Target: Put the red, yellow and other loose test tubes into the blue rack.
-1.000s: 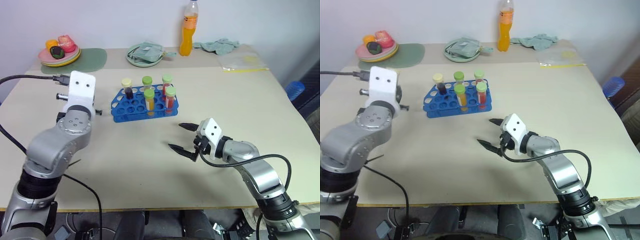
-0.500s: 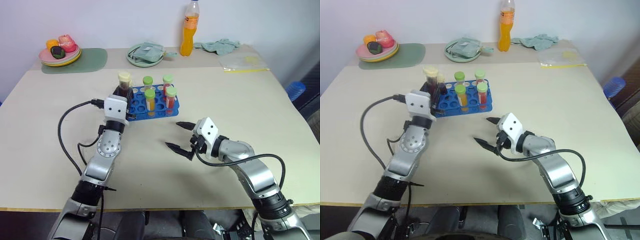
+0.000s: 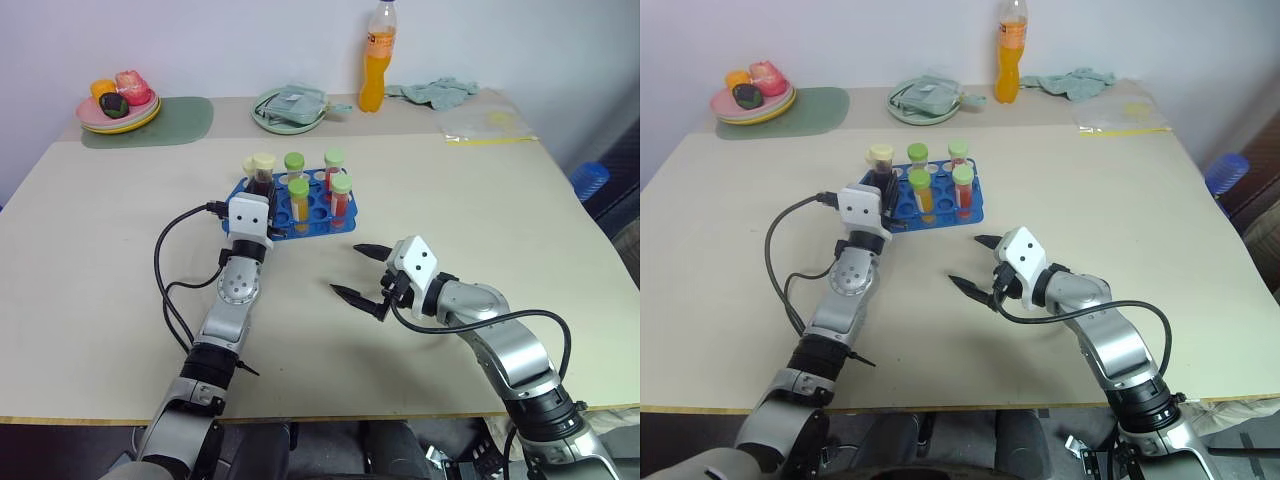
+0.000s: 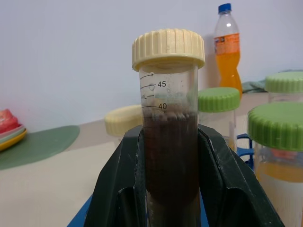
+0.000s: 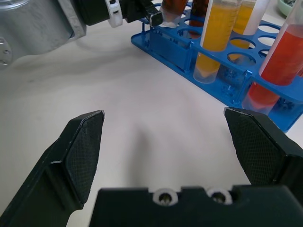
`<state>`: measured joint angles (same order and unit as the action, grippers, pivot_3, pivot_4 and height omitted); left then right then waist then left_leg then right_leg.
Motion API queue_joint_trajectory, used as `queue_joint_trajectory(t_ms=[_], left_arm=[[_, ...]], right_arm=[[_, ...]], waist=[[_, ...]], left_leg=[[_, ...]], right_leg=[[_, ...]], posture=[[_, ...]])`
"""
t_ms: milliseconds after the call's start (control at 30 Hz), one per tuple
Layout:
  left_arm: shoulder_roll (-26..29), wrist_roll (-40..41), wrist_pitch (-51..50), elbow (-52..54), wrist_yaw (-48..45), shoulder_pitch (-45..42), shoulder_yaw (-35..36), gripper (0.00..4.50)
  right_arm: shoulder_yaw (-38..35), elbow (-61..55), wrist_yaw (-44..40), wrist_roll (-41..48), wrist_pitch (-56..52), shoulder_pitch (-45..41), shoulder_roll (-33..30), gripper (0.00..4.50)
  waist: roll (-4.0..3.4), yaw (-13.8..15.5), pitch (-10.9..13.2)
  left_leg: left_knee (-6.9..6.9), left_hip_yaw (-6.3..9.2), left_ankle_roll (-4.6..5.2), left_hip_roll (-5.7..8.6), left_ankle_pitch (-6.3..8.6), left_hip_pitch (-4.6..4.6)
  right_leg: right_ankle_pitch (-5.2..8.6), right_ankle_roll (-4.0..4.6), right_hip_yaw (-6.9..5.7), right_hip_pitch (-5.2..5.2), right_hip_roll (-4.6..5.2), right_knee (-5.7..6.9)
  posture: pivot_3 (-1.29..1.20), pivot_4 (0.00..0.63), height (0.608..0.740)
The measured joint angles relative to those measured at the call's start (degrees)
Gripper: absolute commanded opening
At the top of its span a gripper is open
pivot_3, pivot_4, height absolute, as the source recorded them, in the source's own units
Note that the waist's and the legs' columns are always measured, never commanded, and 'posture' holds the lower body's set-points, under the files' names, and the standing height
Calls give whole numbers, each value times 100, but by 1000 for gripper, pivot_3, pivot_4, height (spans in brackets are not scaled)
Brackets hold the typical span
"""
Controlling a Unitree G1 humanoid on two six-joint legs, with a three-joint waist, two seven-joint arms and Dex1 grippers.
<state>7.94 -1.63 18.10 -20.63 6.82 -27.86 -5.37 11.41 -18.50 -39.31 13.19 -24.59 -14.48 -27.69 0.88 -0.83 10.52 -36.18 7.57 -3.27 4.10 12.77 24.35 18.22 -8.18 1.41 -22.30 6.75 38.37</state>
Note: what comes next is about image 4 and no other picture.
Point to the red plastic bag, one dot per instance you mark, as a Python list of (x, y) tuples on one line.
[(7, 120)]

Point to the cream-capped tube with brown liquid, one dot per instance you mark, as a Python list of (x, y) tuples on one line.
[(171, 142)]

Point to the teal cloth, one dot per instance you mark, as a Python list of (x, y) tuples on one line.
[(256, 85)]

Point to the cream-capped test tube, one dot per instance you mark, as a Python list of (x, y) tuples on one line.
[(123, 124)]

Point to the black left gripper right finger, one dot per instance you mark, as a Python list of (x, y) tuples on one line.
[(236, 189)]

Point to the stack of coloured plates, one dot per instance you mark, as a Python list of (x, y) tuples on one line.
[(11, 138)]

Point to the green-capped test tube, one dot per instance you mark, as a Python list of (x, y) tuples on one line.
[(285, 86), (219, 106)]

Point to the green-capped tube with orange liquid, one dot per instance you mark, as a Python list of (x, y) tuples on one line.
[(278, 146)]

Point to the orange soda plastic bottle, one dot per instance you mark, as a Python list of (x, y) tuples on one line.
[(227, 54)]

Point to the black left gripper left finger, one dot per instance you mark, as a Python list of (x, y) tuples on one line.
[(118, 184)]

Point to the green silicone mat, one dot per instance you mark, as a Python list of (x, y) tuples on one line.
[(40, 144)]

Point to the blue test tube rack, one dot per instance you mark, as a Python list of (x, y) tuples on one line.
[(245, 151)]

